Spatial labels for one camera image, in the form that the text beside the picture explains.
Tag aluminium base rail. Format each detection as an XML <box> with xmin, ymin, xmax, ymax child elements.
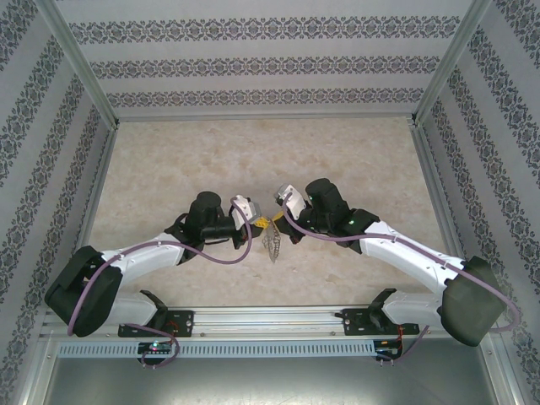
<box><xmin>41</xmin><ymin>306</ymin><xmax>494</xmax><ymax>338</ymax></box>

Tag large metal keyring disc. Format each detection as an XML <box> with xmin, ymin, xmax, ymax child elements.
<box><xmin>261</xmin><ymin>219</ymin><xmax>283</xmax><ymax>265</ymax></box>

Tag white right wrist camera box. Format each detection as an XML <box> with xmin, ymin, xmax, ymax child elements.
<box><xmin>273</xmin><ymin>183</ymin><xmax>307</xmax><ymax>213</ymax></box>

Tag white slotted cable duct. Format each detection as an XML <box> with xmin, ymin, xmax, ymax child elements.
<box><xmin>57</xmin><ymin>340</ymin><xmax>376</xmax><ymax>359</ymax></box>

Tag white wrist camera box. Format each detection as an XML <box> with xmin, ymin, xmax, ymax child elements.
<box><xmin>229</xmin><ymin>194</ymin><xmax>258</xmax><ymax>231</ymax></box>
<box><xmin>273</xmin><ymin>183</ymin><xmax>307</xmax><ymax>213</ymax></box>

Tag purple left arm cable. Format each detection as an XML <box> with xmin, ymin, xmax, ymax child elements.
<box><xmin>67</xmin><ymin>197</ymin><xmax>255</xmax><ymax>370</ymax></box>

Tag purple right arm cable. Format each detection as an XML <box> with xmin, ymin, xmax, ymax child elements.
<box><xmin>280</xmin><ymin>192</ymin><xmax>522</xmax><ymax>368</ymax></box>

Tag aluminium frame post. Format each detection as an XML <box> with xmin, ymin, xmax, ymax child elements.
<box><xmin>411</xmin><ymin>0</ymin><xmax>494</xmax><ymax>127</ymax></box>
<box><xmin>34</xmin><ymin>0</ymin><xmax>120</xmax><ymax>127</ymax></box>

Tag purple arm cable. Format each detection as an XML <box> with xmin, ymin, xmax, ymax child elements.
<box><xmin>67</xmin><ymin>197</ymin><xmax>255</xmax><ymax>370</ymax></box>
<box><xmin>280</xmin><ymin>192</ymin><xmax>522</xmax><ymax>368</ymax></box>

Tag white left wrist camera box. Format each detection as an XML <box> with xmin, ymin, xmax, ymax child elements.
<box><xmin>229</xmin><ymin>194</ymin><xmax>258</xmax><ymax>231</ymax></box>

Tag grey metal sheet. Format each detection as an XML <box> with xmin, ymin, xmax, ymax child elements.
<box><xmin>41</xmin><ymin>357</ymin><xmax>503</xmax><ymax>405</ymax></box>

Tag aluminium side rail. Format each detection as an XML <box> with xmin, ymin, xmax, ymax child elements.
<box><xmin>411</xmin><ymin>124</ymin><xmax>484</xmax><ymax>305</ymax></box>
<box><xmin>58</xmin><ymin>121</ymin><xmax>122</xmax><ymax>313</ymax></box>

